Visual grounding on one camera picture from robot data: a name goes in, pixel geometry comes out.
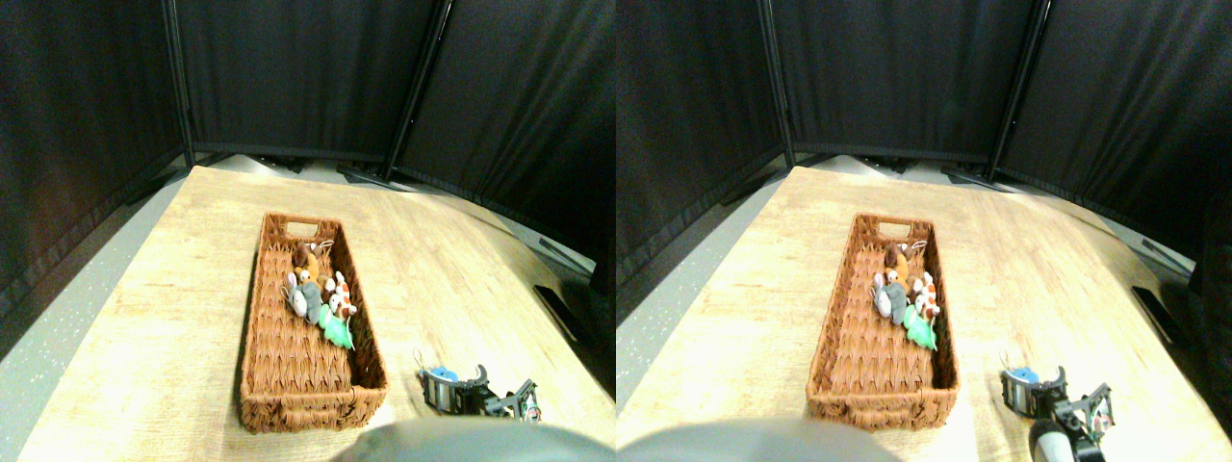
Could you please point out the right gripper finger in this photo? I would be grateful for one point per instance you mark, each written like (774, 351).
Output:
(1011, 397)
(1061, 378)
(479, 377)
(433, 395)

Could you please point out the blue plush toy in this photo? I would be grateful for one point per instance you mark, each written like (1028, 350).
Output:
(441, 372)
(1020, 373)

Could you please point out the green plush toy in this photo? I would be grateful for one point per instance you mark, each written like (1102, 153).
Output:
(922, 332)
(337, 332)

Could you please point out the brown and white plush toy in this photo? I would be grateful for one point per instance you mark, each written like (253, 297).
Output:
(926, 296)
(340, 296)

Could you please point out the grey plush toy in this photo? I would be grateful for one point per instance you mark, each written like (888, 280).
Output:
(310, 300)
(897, 300)

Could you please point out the orange plush toy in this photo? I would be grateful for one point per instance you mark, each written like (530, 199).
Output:
(313, 269)
(902, 269)

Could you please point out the dark brown plush toy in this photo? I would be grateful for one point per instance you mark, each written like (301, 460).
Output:
(304, 252)
(893, 252)

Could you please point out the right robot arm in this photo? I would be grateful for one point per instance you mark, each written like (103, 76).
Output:
(1054, 445)

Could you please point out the brown wicker basket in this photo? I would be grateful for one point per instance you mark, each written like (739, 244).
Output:
(289, 366)
(866, 366)

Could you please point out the black curtain stand pole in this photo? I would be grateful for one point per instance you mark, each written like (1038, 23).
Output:
(776, 96)
(414, 96)
(1015, 96)
(179, 96)

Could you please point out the black bracket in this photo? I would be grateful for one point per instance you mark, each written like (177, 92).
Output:
(1097, 409)

